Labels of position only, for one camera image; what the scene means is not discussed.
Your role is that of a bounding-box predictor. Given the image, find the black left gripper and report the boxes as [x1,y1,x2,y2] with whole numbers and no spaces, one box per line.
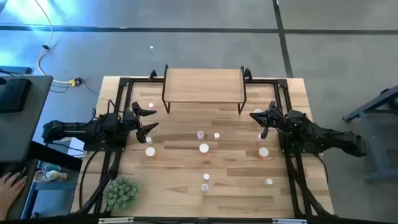
[121,101,160,144]

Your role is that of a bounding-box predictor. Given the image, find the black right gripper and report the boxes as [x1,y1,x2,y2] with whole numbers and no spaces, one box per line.
[249,101,289,140]

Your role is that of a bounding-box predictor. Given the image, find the wooden shelf black legs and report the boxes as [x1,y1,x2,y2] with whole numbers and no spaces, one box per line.
[161,64,248,115]

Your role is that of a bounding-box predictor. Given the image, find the small white box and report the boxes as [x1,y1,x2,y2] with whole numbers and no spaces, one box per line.
[63,136,86,157]

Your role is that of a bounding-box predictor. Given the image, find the green artificial plant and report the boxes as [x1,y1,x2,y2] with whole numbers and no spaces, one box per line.
[104,176,140,212]

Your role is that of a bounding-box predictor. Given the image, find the black side board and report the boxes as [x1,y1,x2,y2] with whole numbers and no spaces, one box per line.
[29,140,83,172]

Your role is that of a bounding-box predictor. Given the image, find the pale green lying bottle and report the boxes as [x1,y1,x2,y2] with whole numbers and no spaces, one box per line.
[45,170,68,183]

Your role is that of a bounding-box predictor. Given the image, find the white mug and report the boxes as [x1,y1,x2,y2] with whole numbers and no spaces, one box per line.
[32,169,47,184]

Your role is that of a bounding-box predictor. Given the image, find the grey side desk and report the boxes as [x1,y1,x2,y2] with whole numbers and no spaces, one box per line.
[0,74,54,164]

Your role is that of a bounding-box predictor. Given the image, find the black flat case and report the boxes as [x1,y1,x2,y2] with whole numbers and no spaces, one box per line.
[0,77,33,114]

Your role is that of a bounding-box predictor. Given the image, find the person's hand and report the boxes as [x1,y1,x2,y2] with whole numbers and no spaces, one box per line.
[0,170,28,220]

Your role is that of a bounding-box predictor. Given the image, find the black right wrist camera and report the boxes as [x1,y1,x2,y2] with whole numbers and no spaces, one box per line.
[285,109,305,125]

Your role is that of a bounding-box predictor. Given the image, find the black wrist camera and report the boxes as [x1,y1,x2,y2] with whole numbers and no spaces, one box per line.
[285,109,305,125]
[104,112,121,128]

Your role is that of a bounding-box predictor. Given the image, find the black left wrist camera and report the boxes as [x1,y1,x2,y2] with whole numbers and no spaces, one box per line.
[104,112,121,128]

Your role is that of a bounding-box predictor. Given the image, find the black metal table frame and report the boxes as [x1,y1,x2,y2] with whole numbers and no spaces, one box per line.
[70,76,336,218]

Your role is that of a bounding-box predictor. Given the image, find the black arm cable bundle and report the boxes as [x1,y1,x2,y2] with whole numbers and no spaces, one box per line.
[77,149,122,215]

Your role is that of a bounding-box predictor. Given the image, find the blue-grey metal cart frame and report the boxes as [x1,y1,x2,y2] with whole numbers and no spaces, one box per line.
[341,85,398,182]

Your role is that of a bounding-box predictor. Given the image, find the silver edge bracket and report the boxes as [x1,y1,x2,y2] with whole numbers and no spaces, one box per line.
[98,217,134,224]
[272,218,308,224]

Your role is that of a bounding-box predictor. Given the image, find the white floor cable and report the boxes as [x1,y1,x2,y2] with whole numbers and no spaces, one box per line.
[33,0,71,85]

